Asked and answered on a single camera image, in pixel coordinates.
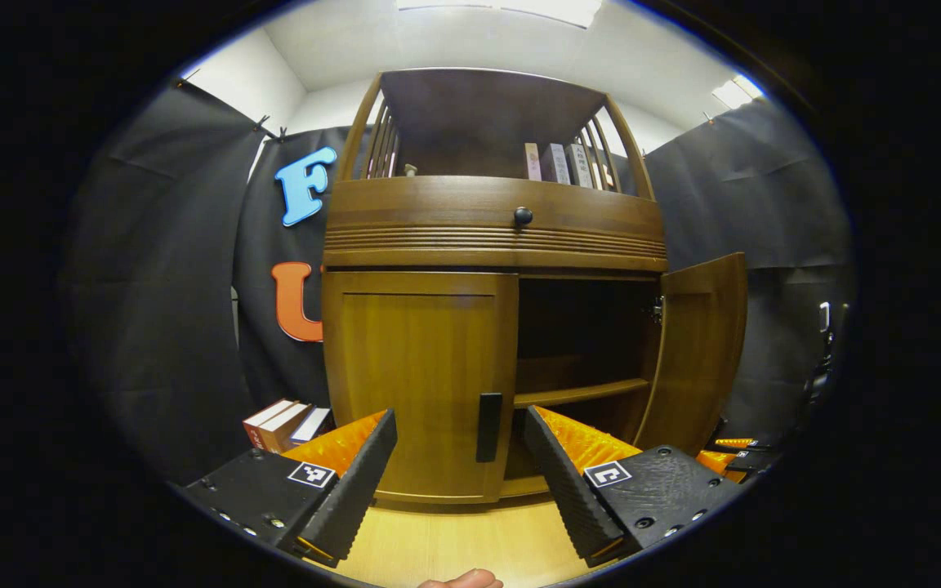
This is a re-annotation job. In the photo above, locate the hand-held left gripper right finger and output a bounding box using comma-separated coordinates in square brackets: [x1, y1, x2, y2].
[524, 405, 745, 568]

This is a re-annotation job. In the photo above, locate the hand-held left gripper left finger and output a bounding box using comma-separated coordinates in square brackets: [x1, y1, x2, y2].
[181, 408, 399, 568]

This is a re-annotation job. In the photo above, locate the black door handle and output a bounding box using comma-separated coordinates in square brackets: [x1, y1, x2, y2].
[476, 393, 504, 464]

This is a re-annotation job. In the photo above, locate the wooden shoe cabinet door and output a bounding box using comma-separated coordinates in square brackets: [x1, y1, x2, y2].
[323, 271, 519, 503]
[634, 252, 749, 457]

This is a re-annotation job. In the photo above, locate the wooden double-door shoe cabinet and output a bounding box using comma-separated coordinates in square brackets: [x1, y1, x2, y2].
[322, 68, 749, 506]

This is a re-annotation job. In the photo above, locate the wooden inner cabinet shelf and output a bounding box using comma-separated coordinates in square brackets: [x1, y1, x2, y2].
[514, 377, 651, 409]

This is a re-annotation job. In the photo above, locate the blue spine book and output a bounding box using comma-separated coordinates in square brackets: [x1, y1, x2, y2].
[289, 407, 332, 446]

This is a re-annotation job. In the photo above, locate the tan spine book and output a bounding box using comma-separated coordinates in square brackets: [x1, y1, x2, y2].
[258, 403, 312, 454]

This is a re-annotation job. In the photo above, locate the red spine book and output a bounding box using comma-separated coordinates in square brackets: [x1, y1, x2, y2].
[243, 399, 296, 448]

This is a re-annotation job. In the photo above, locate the black backdrop cloth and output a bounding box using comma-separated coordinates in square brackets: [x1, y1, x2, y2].
[70, 80, 855, 483]

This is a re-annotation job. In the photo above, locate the white shelf book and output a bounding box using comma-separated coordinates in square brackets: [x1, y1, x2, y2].
[569, 144, 594, 189]

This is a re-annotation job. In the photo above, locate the grey shelf book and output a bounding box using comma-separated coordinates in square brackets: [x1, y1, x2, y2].
[541, 143, 571, 185]

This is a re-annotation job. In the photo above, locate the small ceiling light panel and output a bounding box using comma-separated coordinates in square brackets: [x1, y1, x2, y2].
[711, 73, 765, 111]

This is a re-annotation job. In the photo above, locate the large ceiling light panel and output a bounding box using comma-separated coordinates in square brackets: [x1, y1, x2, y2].
[395, 0, 604, 29]

